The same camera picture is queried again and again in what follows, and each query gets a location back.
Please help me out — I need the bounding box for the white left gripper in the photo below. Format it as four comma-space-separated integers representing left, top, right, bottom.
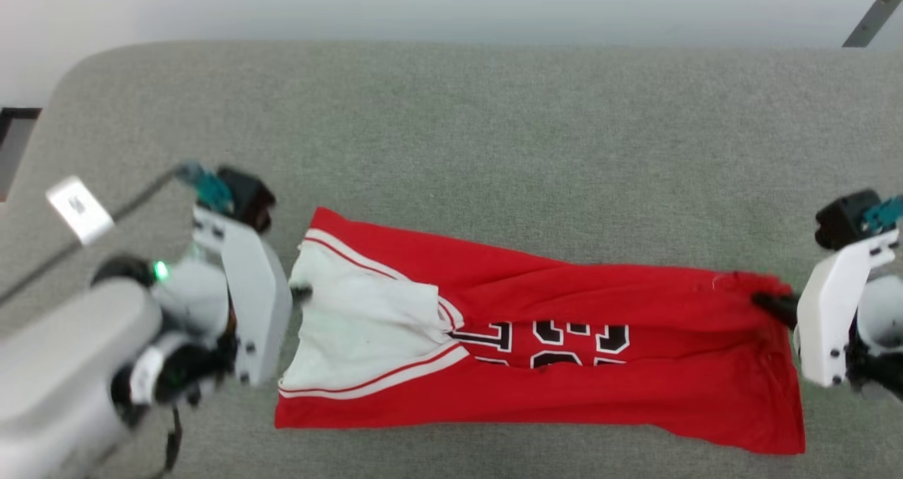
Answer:
192, 207, 313, 388

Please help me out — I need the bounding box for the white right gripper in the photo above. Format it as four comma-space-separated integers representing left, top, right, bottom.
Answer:
751, 228, 900, 389

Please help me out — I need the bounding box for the red white basketball jersey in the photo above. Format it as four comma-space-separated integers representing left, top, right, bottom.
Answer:
274, 207, 807, 456

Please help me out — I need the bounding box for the black framed panel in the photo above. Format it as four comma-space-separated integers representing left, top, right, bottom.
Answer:
0, 107, 42, 202

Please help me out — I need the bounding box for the grey left camera cable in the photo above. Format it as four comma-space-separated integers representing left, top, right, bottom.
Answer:
0, 160, 235, 305

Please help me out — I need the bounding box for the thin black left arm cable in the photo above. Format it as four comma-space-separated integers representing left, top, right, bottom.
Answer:
150, 407, 184, 479

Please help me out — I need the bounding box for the white cable label tag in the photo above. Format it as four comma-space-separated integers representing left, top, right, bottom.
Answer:
45, 175, 116, 246

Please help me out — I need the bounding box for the grey metal partition post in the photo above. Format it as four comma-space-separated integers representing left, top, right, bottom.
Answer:
842, 0, 903, 49

